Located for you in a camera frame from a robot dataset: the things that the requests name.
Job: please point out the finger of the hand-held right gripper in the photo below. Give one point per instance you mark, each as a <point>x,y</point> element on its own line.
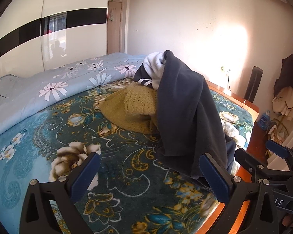
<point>246,159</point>
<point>277,148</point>

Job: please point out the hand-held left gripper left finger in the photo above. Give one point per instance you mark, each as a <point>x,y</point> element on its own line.
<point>85,175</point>

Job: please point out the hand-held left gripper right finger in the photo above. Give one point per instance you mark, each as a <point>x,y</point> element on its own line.
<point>214,178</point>

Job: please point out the dark navy and white hoodie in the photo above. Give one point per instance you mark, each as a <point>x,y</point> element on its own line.
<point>185,102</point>

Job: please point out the blue bottle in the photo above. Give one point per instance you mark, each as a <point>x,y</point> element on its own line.
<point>265,121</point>

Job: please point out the teal floral blanket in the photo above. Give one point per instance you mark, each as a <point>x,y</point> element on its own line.
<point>127,175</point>

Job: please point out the cream hanging garment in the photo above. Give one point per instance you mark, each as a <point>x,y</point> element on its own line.
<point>284,102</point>

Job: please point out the black hanging jacket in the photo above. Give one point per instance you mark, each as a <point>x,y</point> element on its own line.
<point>289,73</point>

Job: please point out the mustard knit sweater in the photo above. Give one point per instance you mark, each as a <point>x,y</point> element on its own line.
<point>136,107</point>

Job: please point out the light blue floral quilt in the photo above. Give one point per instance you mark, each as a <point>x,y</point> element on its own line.
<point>39,97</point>

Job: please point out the beige door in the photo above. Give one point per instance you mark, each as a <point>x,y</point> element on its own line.
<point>113,34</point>

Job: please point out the small teal hanging cloth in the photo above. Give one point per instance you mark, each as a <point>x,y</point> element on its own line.
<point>110,15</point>

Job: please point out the white wardrobe with black stripe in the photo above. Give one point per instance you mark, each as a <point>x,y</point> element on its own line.
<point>26,9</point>

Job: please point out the wooden bed frame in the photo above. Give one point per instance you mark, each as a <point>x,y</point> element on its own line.
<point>249,106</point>

